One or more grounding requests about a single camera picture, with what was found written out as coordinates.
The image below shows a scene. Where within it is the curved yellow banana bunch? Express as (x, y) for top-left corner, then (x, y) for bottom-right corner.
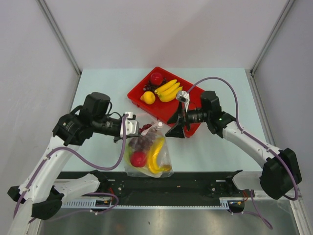
(146, 137), (172, 174)

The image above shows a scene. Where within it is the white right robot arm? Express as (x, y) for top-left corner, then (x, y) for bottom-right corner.
(165, 91), (302, 200)

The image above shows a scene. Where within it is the yellow lemon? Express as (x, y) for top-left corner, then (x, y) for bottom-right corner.
(140, 91), (156, 105)

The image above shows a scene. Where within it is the white cable duct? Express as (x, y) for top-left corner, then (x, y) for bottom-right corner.
(61, 197), (230, 210)

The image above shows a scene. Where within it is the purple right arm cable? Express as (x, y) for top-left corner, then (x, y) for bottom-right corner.
(187, 77), (301, 201)

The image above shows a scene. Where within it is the green celery stalk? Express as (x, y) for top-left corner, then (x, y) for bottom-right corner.
(124, 144), (133, 166)

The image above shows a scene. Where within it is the red grape bunch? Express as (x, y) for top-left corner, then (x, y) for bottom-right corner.
(128, 124), (157, 152)

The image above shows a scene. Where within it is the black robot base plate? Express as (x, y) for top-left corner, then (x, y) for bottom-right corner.
(56, 170), (255, 213)

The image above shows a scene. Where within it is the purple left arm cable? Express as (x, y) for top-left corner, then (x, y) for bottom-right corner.
(13, 114), (129, 221)

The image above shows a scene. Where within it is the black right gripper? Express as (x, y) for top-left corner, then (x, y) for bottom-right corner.
(165, 100), (210, 139)

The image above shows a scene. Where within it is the red apple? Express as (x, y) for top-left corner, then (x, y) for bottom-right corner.
(130, 151), (147, 167)

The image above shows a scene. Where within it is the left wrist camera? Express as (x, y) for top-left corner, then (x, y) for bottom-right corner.
(120, 112), (139, 137)

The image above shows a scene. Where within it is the clear pink-dotted zip bag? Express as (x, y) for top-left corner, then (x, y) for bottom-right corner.
(124, 113), (173, 178)

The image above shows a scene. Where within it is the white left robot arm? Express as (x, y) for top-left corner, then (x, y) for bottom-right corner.
(7, 92), (140, 235)

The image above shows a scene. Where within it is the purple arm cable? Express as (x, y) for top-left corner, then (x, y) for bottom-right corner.
(187, 77), (301, 201)
(13, 114), (129, 221)

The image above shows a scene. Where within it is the dark grape bunch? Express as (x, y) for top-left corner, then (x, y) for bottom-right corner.
(143, 78), (167, 92)

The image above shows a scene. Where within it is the straight yellow banana bunch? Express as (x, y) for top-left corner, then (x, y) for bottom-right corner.
(154, 79), (183, 103)

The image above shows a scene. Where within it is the red pomegranate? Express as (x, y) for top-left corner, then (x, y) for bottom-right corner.
(150, 72), (163, 86)

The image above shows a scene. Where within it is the red plastic tray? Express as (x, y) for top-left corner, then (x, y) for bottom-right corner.
(127, 67), (204, 138)

